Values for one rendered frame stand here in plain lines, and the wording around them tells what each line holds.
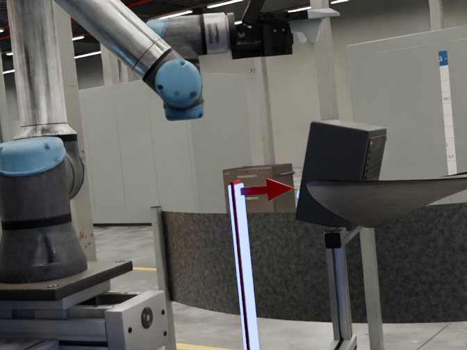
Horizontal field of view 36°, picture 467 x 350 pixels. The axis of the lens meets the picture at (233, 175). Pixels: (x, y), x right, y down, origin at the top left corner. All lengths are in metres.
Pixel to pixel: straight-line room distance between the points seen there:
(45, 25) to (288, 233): 1.47
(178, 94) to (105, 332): 0.39
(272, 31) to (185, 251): 1.77
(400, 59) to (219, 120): 4.46
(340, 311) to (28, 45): 0.74
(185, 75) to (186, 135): 9.24
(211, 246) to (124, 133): 8.46
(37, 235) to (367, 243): 1.48
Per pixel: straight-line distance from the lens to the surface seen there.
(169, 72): 1.17
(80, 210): 7.42
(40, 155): 1.20
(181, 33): 1.32
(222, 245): 2.79
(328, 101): 12.03
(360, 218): 0.81
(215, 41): 1.33
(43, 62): 1.35
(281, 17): 1.32
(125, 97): 11.18
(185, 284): 3.04
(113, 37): 1.21
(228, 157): 11.04
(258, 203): 7.51
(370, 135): 1.32
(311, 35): 1.32
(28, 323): 1.22
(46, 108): 1.34
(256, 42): 1.35
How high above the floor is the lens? 1.24
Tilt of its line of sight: 3 degrees down
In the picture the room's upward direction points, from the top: 6 degrees counter-clockwise
